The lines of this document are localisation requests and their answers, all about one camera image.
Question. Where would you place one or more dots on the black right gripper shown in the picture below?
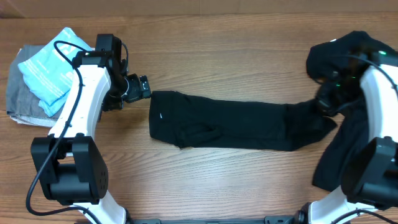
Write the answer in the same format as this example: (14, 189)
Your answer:
(323, 102)

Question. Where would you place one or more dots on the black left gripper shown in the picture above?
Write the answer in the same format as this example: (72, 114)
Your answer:
(136, 92)

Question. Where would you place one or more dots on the plain black t-shirt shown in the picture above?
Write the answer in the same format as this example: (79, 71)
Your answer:
(351, 53)

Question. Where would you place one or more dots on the black polo shirt with logo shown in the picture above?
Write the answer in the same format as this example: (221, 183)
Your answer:
(194, 121)

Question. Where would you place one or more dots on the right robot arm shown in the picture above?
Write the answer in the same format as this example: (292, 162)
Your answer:
(369, 179)

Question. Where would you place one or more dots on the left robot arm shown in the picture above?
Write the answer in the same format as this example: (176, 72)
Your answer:
(71, 172)

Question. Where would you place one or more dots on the folded light blue garment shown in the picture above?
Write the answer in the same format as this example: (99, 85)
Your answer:
(48, 74)

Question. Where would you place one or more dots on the white folded cloth underneath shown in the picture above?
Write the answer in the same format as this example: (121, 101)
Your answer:
(31, 122)

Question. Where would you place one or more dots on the folded grey garment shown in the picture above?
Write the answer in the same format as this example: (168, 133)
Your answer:
(18, 93)

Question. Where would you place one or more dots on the brown cardboard barrier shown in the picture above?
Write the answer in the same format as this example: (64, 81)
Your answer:
(94, 8)

